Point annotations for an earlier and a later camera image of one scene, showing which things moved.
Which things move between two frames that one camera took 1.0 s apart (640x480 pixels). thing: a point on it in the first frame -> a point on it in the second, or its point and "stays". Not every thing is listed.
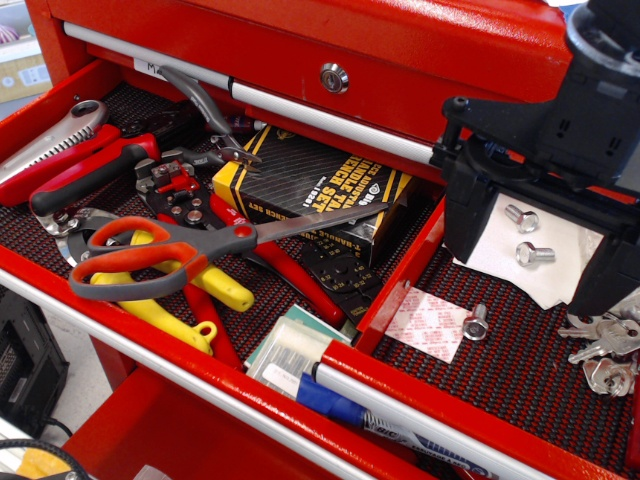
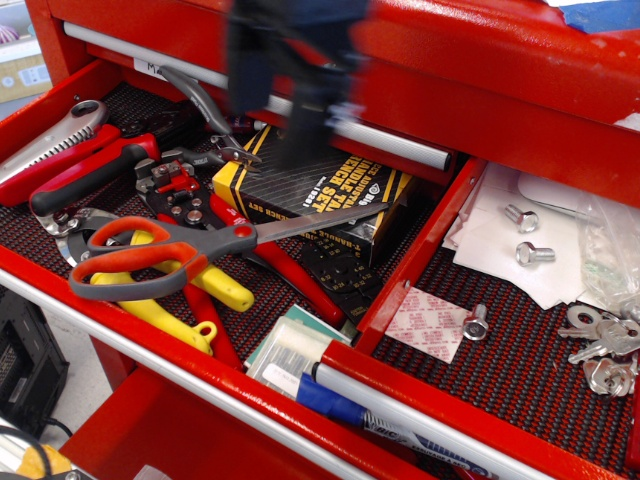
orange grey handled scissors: (142, 257) stays
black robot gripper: (576, 153) -> (312, 44)
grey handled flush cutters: (233, 150) stays
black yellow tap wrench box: (296, 176) stays
